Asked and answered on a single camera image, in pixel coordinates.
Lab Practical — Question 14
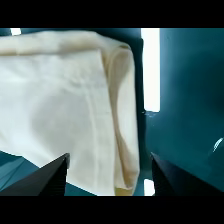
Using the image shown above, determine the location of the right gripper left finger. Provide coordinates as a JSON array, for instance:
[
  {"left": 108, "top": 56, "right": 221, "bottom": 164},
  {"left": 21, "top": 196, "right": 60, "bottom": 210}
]
[{"left": 0, "top": 152, "right": 71, "bottom": 197}]

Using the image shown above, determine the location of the cream T-shirt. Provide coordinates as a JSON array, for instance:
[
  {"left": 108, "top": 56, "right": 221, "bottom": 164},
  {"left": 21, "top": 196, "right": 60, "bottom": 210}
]
[{"left": 0, "top": 30, "right": 141, "bottom": 197}]

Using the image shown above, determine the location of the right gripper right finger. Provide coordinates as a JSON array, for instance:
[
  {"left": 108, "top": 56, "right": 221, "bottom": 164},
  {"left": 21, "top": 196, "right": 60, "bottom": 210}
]
[{"left": 150, "top": 152, "right": 224, "bottom": 197}]

